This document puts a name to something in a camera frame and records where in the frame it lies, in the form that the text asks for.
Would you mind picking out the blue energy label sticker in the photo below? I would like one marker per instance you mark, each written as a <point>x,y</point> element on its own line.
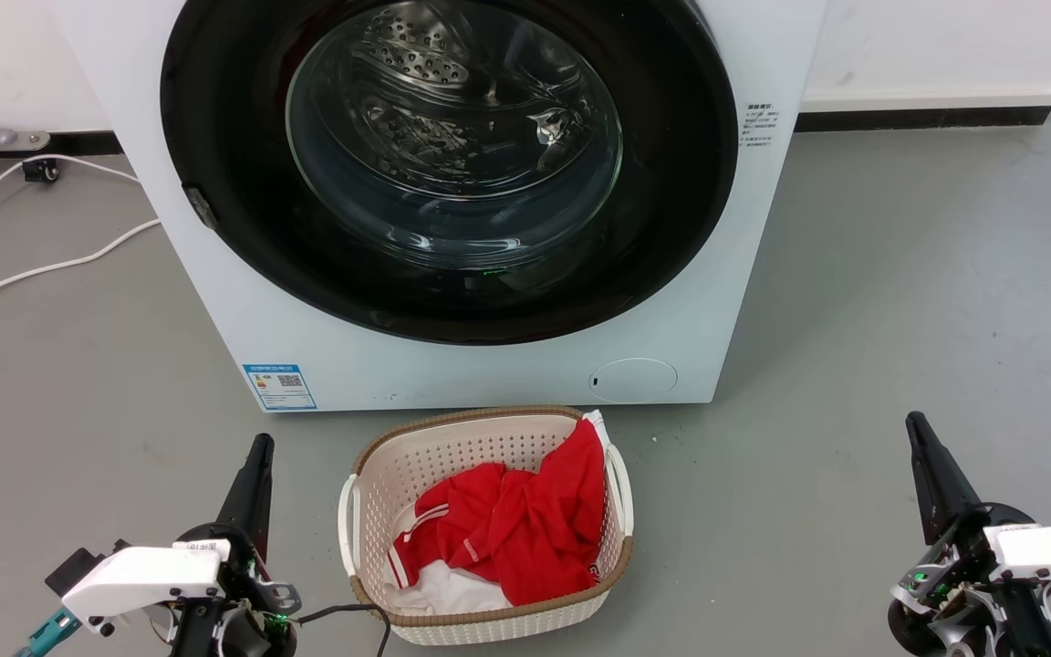
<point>279,387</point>

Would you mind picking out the white garment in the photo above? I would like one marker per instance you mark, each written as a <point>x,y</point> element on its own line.
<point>452,593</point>

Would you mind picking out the red garment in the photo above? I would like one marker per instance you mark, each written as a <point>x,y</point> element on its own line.
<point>525,529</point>

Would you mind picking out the white front-load washing machine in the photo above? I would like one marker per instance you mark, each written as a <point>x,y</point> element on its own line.
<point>489,374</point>

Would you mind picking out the white woven laundry basket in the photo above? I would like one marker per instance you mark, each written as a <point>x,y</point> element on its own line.
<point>452,447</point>

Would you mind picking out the perforated steel washer drum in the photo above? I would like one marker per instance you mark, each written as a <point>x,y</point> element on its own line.
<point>416,64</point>

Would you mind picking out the printed text notice sticker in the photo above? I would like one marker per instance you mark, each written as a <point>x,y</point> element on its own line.
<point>758,126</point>

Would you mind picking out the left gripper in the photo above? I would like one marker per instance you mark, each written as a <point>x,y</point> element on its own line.
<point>252,630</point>

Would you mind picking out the round black glass washer door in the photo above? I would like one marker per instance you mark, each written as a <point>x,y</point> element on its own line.
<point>215,137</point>

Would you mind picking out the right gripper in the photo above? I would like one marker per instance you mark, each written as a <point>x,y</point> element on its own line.
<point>963,602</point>

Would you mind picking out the small black plug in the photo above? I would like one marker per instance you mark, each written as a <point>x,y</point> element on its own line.
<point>40,170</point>

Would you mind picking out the round white filter cover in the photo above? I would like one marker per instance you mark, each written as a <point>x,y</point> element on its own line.
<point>633,380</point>

